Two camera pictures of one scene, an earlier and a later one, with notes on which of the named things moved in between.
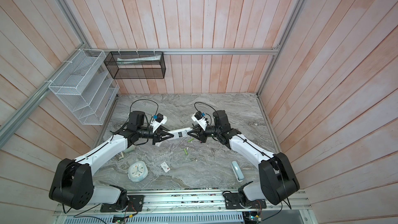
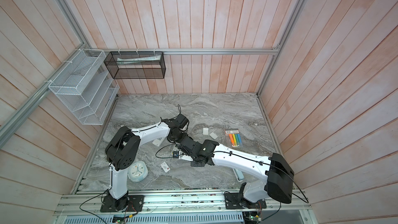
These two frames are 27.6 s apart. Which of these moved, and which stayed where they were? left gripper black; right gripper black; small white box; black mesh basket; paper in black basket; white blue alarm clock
Moved: left gripper black; right gripper black
Stayed: white blue alarm clock; paper in black basket; black mesh basket; small white box
